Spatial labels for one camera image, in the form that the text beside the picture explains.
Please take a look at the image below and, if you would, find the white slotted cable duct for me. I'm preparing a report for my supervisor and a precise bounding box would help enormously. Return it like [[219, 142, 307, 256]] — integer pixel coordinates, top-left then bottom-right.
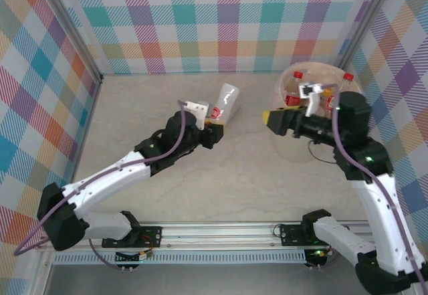
[[52, 250, 308, 265]]

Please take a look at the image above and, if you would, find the black connector bracket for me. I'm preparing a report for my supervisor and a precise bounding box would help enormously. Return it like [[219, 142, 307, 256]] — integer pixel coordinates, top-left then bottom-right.
[[304, 250, 330, 271], [115, 252, 141, 272]]

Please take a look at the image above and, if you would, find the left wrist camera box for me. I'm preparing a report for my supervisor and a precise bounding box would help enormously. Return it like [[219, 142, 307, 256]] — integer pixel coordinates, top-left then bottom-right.
[[185, 100, 215, 130]]

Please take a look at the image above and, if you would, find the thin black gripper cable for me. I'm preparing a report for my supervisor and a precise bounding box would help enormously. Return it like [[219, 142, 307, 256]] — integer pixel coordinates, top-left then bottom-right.
[[307, 139, 337, 164]]

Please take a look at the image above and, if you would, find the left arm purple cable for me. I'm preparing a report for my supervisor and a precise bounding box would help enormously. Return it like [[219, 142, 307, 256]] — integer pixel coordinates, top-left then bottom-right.
[[13, 99, 188, 272]]

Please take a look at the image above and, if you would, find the beige round bin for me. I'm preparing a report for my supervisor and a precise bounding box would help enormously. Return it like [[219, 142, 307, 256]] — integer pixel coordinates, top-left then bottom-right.
[[272, 61, 364, 165]]

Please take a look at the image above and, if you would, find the grey metal panel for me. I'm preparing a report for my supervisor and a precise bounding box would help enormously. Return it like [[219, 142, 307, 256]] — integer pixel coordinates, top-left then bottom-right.
[[42, 263, 404, 295]]

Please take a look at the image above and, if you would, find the clear bottle red oval label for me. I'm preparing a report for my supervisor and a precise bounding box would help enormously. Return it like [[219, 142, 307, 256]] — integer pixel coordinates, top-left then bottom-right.
[[209, 82, 241, 125]]

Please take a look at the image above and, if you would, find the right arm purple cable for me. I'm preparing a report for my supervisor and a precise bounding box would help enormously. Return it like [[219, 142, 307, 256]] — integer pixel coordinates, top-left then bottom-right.
[[309, 82, 427, 286]]

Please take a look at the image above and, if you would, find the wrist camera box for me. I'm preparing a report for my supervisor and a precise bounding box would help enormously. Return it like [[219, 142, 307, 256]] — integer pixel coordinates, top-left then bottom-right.
[[299, 81, 324, 117], [185, 100, 215, 130]]

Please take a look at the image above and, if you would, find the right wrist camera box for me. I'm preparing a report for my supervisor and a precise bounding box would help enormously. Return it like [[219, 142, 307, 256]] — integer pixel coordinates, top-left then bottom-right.
[[299, 81, 324, 117]]

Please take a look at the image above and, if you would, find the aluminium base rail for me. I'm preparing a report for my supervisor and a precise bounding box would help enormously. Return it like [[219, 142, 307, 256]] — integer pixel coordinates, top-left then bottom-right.
[[36, 220, 406, 252]]

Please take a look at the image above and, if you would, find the aluminium frame post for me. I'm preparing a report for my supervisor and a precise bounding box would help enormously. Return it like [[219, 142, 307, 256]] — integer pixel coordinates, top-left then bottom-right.
[[332, 0, 402, 87], [39, 0, 104, 86]]

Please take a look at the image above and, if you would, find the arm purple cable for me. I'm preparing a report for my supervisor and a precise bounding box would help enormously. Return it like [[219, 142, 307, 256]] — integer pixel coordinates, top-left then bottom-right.
[[13, 99, 188, 272], [309, 82, 427, 286]]

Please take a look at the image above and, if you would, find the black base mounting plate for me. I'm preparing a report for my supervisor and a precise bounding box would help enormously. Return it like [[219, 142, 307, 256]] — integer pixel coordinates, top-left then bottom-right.
[[101, 225, 163, 250], [279, 223, 322, 248]]

